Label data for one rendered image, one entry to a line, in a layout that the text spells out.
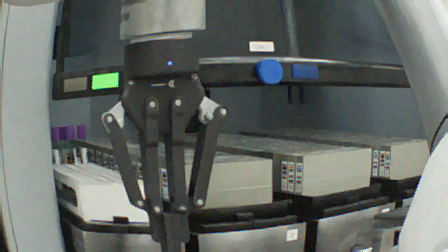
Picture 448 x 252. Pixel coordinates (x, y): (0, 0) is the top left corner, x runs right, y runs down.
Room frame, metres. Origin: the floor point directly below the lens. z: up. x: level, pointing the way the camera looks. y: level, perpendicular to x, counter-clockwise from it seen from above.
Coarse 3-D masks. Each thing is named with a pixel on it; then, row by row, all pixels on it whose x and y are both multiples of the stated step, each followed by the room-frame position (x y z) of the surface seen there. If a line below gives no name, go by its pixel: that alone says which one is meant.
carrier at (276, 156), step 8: (272, 152) 1.56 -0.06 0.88; (280, 152) 1.56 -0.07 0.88; (288, 152) 1.57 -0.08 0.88; (296, 152) 1.57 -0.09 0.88; (272, 160) 1.56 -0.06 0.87; (280, 160) 1.56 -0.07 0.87; (272, 168) 1.56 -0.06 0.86; (280, 168) 1.56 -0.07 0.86; (272, 176) 1.56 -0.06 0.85; (280, 176) 1.56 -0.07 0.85; (272, 184) 1.56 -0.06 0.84; (280, 184) 1.56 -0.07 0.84
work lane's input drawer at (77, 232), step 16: (64, 208) 1.42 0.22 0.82; (64, 224) 1.39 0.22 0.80; (80, 224) 1.33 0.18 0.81; (96, 224) 1.30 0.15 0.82; (112, 224) 1.31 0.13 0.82; (128, 224) 1.33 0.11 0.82; (144, 224) 1.34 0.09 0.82; (64, 240) 1.41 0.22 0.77; (80, 240) 1.31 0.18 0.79; (96, 240) 1.29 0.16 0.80; (112, 240) 1.30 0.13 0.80; (128, 240) 1.31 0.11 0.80; (144, 240) 1.32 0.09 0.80
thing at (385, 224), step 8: (400, 208) 1.27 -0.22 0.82; (408, 208) 1.26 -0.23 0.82; (376, 216) 1.26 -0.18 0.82; (384, 216) 1.24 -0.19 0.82; (392, 216) 1.22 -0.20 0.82; (400, 216) 1.20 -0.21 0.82; (376, 224) 1.25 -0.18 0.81; (384, 224) 1.24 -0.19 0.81; (392, 224) 1.22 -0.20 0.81; (400, 224) 1.20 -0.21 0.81; (376, 232) 1.26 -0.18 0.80; (384, 232) 1.24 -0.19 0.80; (392, 232) 1.25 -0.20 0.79; (376, 240) 1.25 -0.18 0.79; (384, 240) 1.24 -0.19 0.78; (392, 240) 1.25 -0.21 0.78; (376, 248) 1.25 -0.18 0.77; (384, 248) 1.25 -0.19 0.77
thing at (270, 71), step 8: (264, 64) 1.43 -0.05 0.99; (272, 64) 1.43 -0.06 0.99; (280, 64) 1.44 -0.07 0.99; (256, 72) 1.44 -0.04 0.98; (264, 72) 1.43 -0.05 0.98; (272, 72) 1.43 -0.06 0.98; (280, 72) 1.44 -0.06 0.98; (264, 80) 1.43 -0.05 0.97; (272, 80) 1.43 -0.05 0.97; (280, 80) 1.44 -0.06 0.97
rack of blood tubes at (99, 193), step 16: (64, 176) 1.41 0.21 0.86; (80, 176) 1.40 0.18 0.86; (96, 176) 1.42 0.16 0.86; (112, 176) 1.43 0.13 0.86; (64, 192) 1.53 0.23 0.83; (80, 192) 1.33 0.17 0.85; (96, 192) 1.33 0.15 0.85; (112, 192) 1.34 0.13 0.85; (80, 208) 1.34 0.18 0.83; (96, 208) 1.33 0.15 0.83; (112, 208) 1.34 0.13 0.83; (128, 208) 1.35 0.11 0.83
